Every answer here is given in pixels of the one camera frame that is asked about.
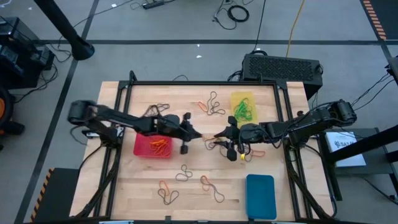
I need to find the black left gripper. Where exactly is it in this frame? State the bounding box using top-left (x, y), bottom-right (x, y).
top-left (152, 111), bottom-right (203, 156)

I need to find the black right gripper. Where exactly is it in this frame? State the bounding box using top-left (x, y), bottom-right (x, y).
top-left (213, 116), bottom-right (265, 162)

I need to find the green rubber band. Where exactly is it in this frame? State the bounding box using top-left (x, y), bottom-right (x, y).
top-left (233, 98), bottom-right (249, 116)
top-left (235, 107), bottom-right (253, 123)
top-left (241, 102), bottom-right (254, 122)

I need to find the brown rubber band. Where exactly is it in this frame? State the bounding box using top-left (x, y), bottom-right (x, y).
top-left (201, 175), bottom-right (226, 203)
top-left (243, 144), bottom-right (254, 163)
top-left (157, 187), bottom-right (180, 206)
top-left (206, 90), bottom-right (227, 116)
top-left (203, 138), bottom-right (229, 158)
top-left (142, 103), bottom-right (171, 118)
top-left (175, 164), bottom-right (193, 182)

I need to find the yellow translucent plastic basket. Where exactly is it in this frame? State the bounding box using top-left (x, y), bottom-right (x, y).
top-left (229, 91), bottom-right (259, 126)

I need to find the red translucent plastic basket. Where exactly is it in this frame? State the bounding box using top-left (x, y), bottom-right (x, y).
top-left (133, 131), bottom-right (174, 159)

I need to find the blue plastic basket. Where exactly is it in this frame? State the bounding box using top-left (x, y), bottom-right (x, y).
top-left (245, 174), bottom-right (277, 221)

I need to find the black perforated computer case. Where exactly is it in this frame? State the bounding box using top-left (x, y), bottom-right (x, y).
top-left (241, 53), bottom-right (324, 94)

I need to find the small white black device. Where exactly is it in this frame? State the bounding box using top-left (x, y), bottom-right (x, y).
top-left (82, 129), bottom-right (100, 139)

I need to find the white printed sign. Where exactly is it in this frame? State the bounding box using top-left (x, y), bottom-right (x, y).
top-left (325, 131), bottom-right (368, 168)

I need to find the black power strip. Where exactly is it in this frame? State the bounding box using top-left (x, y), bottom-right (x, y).
top-left (142, 0), bottom-right (165, 10)

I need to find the black metal stand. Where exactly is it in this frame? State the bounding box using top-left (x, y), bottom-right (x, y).
top-left (317, 124), bottom-right (398, 203)

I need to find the black pole with round base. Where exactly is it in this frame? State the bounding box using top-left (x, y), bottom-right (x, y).
top-left (32, 0), bottom-right (96, 62)

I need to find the black mat with hazard stripe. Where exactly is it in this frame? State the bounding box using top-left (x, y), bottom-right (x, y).
top-left (29, 167), bottom-right (81, 223)

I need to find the dark grey device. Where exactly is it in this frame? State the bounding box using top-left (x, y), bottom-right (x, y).
top-left (387, 57), bottom-right (398, 82)

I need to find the orange and black wheel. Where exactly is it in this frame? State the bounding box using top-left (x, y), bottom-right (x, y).
top-left (0, 86), bottom-right (25, 150)

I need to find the black equipment rack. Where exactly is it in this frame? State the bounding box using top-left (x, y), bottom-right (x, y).
top-left (0, 16), bottom-right (56, 90)

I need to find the black mat with orange stripe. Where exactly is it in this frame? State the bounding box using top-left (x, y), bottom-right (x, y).
top-left (360, 0), bottom-right (398, 40)

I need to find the black hanging cable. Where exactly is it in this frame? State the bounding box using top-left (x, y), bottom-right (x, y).
top-left (251, 0), bottom-right (267, 54)

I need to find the coiled black cable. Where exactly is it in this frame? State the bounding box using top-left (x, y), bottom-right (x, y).
top-left (227, 4), bottom-right (251, 23)

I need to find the yellow hanging cable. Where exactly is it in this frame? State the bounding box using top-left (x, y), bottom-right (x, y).
top-left (285, 0), bottom-right (307, 57)

